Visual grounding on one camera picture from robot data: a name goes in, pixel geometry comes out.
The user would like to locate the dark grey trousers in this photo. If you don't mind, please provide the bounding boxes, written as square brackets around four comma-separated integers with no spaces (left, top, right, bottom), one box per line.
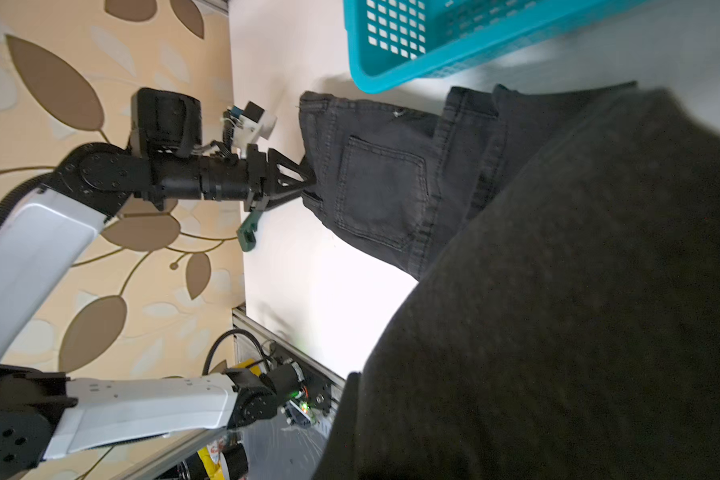
[299,82,720,479]

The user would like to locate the teal plastic basket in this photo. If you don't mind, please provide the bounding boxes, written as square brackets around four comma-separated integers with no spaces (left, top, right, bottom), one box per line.
[343,0,637,94]

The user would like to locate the green plastic piece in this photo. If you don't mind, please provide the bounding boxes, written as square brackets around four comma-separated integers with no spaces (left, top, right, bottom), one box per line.
[237,211,263,253]

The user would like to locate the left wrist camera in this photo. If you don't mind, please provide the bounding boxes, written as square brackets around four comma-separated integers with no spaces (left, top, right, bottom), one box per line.
[222,102,277,150]

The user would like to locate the yellow tape roll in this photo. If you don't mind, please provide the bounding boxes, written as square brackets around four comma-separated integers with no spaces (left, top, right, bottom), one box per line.
[197,446,228,480]

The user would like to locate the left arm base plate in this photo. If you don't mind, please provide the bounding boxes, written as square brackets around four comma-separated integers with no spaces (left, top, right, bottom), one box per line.
[266,357,333,428]

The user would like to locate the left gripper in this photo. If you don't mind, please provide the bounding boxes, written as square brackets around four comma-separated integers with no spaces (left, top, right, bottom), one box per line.
[149,145,316,210]

